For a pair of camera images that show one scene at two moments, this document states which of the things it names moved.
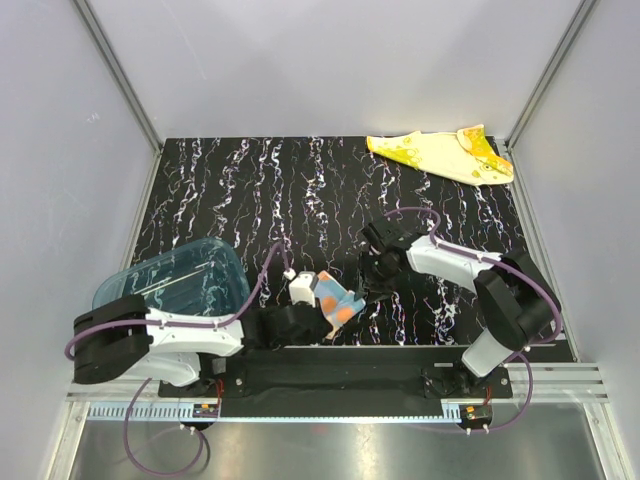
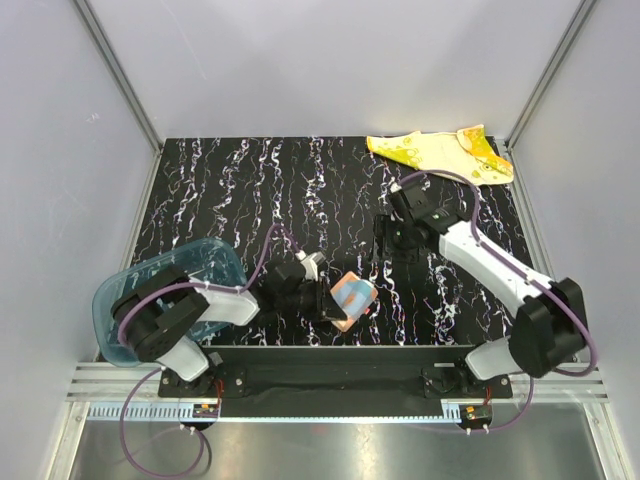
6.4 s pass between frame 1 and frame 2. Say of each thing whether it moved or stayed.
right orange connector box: stayed
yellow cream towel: stayed
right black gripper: moved
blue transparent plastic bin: stayed
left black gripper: moved
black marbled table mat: stayed
